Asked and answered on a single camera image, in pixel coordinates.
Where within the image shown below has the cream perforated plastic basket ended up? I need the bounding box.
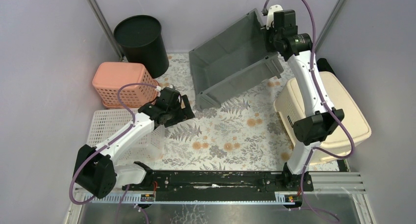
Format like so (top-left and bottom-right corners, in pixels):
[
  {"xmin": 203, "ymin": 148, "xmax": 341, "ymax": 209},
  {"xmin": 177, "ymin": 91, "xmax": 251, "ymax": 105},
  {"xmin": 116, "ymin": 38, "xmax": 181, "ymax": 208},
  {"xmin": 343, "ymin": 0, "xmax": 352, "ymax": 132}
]
[{"xmin": 273, "ymin": 70, "xmax": 372, "ymax": 166}]

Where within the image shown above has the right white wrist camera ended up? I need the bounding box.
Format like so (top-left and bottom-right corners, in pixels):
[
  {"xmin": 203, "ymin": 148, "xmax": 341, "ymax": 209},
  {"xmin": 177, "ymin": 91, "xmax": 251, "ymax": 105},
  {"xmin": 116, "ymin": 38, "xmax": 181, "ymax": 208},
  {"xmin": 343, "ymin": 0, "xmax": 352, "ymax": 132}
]
[{"xmin": 261, "ymin": 4, "xmax": 283, "ymax": 30}]

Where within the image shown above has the white perforated plastic basket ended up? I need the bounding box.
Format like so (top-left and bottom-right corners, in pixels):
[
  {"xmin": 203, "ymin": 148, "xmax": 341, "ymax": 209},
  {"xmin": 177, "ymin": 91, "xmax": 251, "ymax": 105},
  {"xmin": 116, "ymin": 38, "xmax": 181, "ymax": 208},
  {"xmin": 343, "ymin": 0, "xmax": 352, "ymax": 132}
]
[{"xmin": 86, "ymin": 109, "xmax": 165, "ymax": 166}]

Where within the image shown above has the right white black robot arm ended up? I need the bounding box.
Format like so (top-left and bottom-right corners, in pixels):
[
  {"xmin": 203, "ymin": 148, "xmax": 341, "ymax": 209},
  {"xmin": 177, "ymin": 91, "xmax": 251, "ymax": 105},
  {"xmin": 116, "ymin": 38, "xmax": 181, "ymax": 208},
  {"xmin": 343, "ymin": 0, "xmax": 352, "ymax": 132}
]
[{"xmin": 262, "ymin": 5, "xmax": 344, "ymax": 191}]

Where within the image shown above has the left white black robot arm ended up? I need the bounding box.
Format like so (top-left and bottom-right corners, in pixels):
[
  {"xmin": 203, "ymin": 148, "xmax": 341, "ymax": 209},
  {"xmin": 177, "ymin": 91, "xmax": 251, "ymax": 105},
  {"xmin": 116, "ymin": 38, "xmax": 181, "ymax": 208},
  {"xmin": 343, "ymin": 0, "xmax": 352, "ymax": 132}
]
[{"xmin": 69, "ymin": 87, "xmax": 195, "ymax": 204}]

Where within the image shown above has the black crumpled cloth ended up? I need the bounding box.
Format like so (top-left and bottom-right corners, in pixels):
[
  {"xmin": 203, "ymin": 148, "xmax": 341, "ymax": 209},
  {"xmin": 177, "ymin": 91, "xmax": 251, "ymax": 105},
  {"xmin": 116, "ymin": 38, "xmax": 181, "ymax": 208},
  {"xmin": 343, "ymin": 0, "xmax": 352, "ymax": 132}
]
[{"xmin": 316, "ymin": 58, "xmax": 336, "ymax": 75}]

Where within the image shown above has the aluminium frame rail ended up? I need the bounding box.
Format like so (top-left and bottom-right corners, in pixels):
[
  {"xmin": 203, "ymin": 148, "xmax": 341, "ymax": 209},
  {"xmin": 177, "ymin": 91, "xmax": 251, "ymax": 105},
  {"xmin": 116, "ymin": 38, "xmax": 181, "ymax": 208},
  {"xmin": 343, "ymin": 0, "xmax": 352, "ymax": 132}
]
[{"xmin": 72, "ymin": 168, "xmax": 365, "ymax": 206}]

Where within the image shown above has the floral patterned table mat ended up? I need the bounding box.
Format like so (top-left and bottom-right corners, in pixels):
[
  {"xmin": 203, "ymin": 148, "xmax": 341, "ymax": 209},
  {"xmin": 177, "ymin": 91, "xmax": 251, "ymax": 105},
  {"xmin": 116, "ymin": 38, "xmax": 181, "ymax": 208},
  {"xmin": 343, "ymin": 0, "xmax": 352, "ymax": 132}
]
[{"xmin": 101, "ymin": 53, "xmax": 340, "ymax": 172}]

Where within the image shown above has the pink perforated plastic basket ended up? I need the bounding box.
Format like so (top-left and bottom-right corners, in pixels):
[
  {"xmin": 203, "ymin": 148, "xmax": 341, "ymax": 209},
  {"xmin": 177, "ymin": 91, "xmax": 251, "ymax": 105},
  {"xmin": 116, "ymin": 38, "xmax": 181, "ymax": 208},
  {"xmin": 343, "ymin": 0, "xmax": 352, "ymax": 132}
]
[{"xmin": 92, "ymin": 62, "xmax": 158, "ymax": 109}]

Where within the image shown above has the large black cylindrical container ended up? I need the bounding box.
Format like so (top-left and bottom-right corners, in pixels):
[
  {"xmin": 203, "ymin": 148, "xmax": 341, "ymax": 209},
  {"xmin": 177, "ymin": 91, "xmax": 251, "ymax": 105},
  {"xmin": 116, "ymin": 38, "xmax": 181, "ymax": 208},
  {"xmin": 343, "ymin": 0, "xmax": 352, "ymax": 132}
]
[{"xmin": 113, "ymin": 15, "xmax": 169, "ymax": 78}]

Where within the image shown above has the grey plastic storage bin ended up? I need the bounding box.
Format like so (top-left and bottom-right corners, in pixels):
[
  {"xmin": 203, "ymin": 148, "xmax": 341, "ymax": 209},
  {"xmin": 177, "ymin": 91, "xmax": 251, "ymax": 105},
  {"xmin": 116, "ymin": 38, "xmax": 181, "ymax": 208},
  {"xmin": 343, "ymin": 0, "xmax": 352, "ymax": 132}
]
[{"xmin": 188, "ymin": 9, "xmax": 284, "ymax": 110}]

